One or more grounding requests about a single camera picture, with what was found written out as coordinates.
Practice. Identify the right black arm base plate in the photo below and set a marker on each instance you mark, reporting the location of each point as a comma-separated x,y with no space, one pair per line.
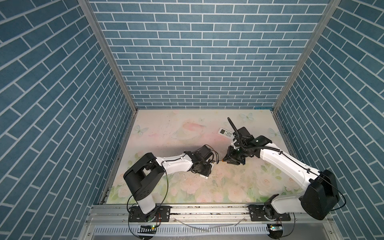
261,212

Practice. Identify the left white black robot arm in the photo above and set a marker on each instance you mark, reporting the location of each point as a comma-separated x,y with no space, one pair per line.
145,174

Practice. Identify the white slotted cable duct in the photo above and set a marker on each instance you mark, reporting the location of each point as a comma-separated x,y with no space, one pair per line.
178,230

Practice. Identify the aluminium front rail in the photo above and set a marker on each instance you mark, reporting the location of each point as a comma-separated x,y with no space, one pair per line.
301,226

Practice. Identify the circuit board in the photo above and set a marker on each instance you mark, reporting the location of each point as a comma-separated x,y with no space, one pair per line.
147,230
275,228

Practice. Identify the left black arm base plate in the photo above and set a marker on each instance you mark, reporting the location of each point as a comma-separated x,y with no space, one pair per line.
159,214

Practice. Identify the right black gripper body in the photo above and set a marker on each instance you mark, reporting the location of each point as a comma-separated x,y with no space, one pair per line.
236,155

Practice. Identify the right circuit board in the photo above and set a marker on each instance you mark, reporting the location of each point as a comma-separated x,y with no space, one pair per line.
275,228

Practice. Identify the left circuit board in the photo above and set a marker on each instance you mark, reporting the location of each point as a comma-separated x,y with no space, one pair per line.
147,230

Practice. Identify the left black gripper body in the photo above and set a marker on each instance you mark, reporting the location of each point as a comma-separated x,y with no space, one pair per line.
205,169

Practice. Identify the white remote with display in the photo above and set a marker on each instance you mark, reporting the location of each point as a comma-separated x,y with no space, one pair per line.
226,133

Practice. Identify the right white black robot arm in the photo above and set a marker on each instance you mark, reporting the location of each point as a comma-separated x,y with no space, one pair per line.
320,192

